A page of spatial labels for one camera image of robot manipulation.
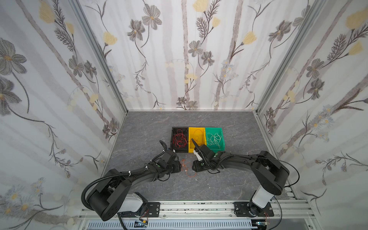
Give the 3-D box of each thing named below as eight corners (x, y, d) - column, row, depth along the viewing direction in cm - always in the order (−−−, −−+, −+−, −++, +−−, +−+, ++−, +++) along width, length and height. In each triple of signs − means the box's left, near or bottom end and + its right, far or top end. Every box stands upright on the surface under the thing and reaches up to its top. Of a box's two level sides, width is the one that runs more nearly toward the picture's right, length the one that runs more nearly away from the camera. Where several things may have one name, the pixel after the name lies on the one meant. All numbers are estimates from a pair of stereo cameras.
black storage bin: (170, 154, 97) (169, 149, 92) (172, 132, 109) (171, 127, 104) (188, 154, 97) (188, 149, 92) (188, 132, 109) (188, 127, 104)
